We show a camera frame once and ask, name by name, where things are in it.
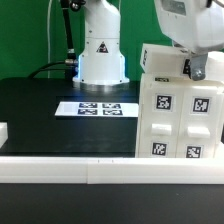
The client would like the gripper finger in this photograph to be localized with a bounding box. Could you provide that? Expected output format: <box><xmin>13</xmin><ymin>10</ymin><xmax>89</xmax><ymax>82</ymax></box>
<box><xmin>190</xmin><ymin>54</ymin><xmax>208</xmax><ymax>81</ymax></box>

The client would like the white cabinet body box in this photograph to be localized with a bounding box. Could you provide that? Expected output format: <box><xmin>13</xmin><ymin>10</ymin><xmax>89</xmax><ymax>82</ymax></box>
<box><xmin>135</xmin><ymin>74</ymin><xmax>224</xmax><ymax>158</ymax></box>

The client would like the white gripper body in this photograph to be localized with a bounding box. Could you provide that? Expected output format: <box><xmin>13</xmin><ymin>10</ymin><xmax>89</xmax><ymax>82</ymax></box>
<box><xmin>154</xmin><ymin>0</ymin><xmax>224</xmax><ymax>54</ymax></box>

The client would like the white marker base plate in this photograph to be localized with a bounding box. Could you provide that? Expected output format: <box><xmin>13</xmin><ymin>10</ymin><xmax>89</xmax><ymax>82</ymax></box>
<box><xmin>55</xmin><ymin>102</ymin><xmax>138</xmax><ymax>117</ymax></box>

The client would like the white cabinet door panel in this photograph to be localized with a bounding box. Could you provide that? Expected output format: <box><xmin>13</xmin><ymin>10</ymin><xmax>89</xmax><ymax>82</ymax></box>
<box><xmin>138</xmin><ymin>89</ymin><xmax>181</xmax><ymax>158</ymax></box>
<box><xmin>176</xmin><ymin>86</ymin><xmax>224</xmax><ymax>159</ymax></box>

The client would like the white thin cable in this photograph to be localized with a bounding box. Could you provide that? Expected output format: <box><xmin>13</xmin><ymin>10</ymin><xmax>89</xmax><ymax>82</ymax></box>
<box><xmin>46</xmin><ymin>0</ymin><xmax>54</xmax><ymax>79</ymax></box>

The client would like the white front fence rail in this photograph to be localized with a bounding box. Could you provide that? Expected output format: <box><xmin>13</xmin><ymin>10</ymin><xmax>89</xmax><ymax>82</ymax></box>
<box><xmin>0</xmin><ymin>157</ymin><xmax>224</xmax><ymax>184</ymax></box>

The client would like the small white cabinet top box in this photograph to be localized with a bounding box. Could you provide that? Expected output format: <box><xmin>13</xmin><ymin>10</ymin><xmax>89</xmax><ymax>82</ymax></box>
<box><xmin>139</xmin><ymin>43</ymin><xmax>224</xmax><ymax>82</ymax></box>

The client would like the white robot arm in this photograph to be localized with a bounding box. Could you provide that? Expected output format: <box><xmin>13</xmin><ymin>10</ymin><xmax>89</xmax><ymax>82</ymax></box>
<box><xmin>59</xmin><ymin>0</ymin><xmax>224</xmax><ymax>87</ymax></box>

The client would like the black cable bundle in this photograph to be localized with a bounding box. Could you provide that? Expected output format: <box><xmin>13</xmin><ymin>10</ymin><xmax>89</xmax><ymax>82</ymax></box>
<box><xmin>27</xmin><ymin>0</ymin><xmax>80</xmax><ymax>81</ymax></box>

